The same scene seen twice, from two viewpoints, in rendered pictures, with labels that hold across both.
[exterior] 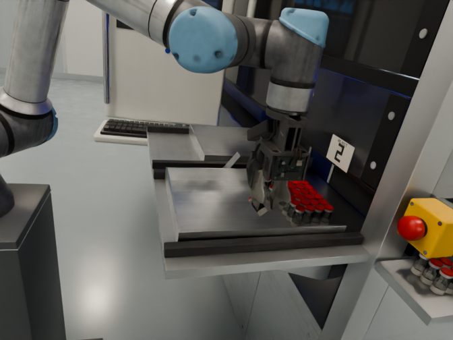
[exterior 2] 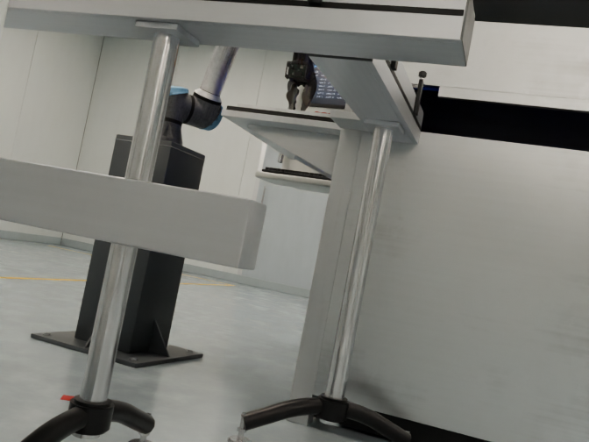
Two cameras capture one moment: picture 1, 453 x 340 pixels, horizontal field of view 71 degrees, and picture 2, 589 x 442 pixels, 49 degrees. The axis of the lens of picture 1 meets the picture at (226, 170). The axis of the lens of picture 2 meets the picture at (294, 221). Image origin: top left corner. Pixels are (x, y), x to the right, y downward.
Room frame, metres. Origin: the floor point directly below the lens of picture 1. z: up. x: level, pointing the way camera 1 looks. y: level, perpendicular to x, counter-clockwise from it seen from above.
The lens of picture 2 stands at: (-1.03, -1.39, 0.47)
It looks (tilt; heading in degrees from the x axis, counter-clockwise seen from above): 3 degrees up; 37
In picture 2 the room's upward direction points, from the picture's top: 11 degrees clockwise
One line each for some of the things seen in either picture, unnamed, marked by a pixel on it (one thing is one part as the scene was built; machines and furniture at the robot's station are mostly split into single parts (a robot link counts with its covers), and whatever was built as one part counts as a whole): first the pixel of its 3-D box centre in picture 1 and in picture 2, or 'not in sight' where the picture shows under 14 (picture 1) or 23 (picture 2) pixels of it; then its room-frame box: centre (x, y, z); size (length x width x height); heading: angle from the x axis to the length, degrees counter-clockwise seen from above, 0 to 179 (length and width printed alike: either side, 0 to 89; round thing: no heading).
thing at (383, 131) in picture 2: not in sight; (357, 271); (0.38, -0.54, 0.46); 0.09 x 0.09 x 0.77; 19
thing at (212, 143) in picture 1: (247, 145); not in sight; (0.99, -0.05, 0.90); 0.34 x 0.26 x 0.04; 109
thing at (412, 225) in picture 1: (413, 227); not in sight; (0.45, -0.31, 0.99); 0.04 x 0.04 x 0.04; 19
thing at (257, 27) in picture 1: (235, 40); not in sight; (0.56, 0.02, 1.23); 0.11 x 0.11 x 0.08; 74
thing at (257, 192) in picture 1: (259, 193); (290, 97); (0.54, -0.07, 0.96); 0.06 x 0.03 x 0.09; 16
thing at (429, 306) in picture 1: (430, 287); (359, 122); (0.46, -0.40, 0.87); 0.14 x 0.13 x 0.02; 109
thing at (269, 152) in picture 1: (282, 143); (301, 65); (0.55, -0.09, 1.07); 0.09 x 0.08 x 0.12; 16
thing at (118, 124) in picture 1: (156, 129); (308, 176); (1.22, 0.31, 0.82); 0.40 x 0.14 x 0.02; 102
